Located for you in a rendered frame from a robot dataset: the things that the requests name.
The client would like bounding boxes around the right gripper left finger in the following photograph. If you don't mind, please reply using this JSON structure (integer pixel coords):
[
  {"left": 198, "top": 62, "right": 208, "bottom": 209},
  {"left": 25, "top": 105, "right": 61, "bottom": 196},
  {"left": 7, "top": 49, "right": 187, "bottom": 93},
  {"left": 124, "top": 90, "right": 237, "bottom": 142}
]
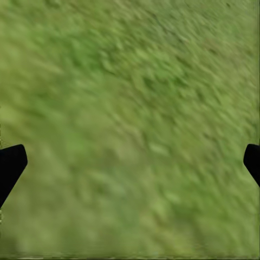
[{"left": 0, "top": 144, "right": 28, "bottom": 207}]

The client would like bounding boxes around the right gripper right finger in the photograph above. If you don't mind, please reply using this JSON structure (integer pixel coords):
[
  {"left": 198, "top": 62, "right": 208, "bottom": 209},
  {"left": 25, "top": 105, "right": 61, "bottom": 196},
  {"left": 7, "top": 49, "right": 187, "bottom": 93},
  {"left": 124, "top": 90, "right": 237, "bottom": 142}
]
[{"left": 243, "top": 144, "right": 260, "bottom": 187}]

